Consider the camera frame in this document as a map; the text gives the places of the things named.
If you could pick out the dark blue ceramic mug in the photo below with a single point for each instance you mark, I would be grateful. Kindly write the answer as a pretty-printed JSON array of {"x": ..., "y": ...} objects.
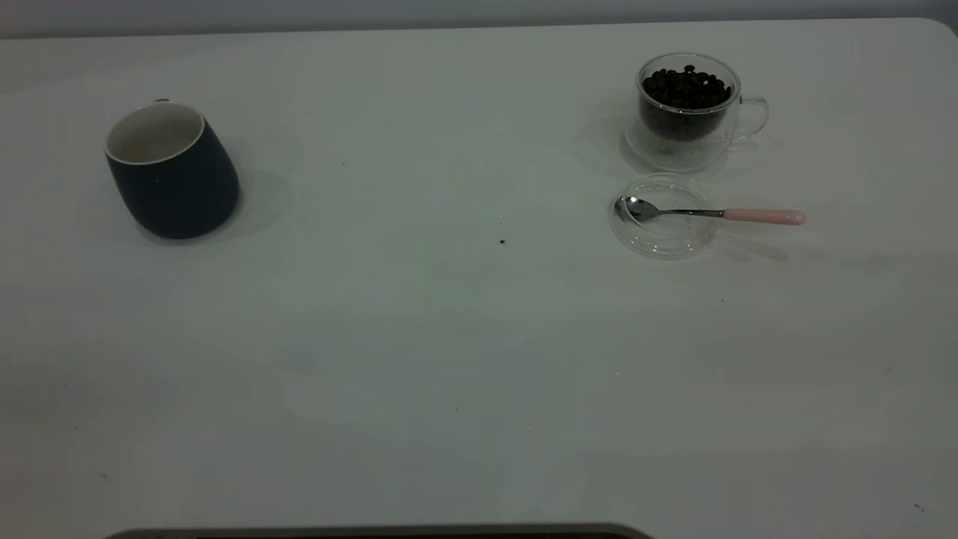
[{"x": 179, "y": 195}]

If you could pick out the clear round glass lid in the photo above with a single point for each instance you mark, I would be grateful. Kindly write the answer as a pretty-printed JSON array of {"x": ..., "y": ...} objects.
[{"x": 658, "y": 241}]

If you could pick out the clear double-wall glass cup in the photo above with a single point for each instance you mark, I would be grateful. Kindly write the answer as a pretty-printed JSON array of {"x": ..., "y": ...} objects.
[{"x": 673, "y": 154}]

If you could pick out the pile of coffee beans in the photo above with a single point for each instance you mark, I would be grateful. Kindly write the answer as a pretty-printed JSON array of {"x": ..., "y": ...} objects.
[{"x": 685, "y": 90}]

